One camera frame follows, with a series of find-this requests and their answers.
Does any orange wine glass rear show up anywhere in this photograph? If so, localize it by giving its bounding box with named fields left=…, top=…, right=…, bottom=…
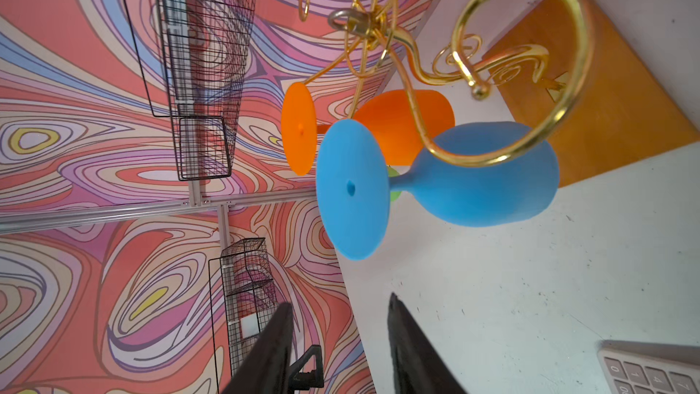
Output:
left=282, top=83, right=456, bottom=176

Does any black wire basket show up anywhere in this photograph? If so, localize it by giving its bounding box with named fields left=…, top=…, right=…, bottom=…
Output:
left=208, top=237, right=278, bottom=376
left=126, top=0, right=256, bottom=182

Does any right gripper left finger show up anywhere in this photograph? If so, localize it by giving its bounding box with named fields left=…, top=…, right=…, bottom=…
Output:
left=222, top=303, right=293, bottom=394

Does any gold wire rack wooden base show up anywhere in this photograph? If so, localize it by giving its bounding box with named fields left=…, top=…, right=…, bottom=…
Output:
left=328, top=0, right=699, bottom=185

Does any black wire basket left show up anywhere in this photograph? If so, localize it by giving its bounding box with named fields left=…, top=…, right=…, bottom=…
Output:
left=208, top=237, right=278, bottom=376

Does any black wire basket back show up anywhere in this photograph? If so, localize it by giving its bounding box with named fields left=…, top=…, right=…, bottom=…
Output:
left=126, top=0, right=256, bottom=182

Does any blue wine glass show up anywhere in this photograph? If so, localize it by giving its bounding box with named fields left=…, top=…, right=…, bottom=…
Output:
left=315, top=120, right=560, bottom=261

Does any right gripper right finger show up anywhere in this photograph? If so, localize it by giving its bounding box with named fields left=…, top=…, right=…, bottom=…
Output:
left=388, top=293, right=466, bottom=394

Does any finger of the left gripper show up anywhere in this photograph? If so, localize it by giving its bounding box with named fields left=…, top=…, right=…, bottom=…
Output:
left=287, top=345, right=324, bottom=391

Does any pink calculator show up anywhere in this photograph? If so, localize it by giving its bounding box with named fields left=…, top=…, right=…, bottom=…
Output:
left=597, top=340, right=699, bottom=394

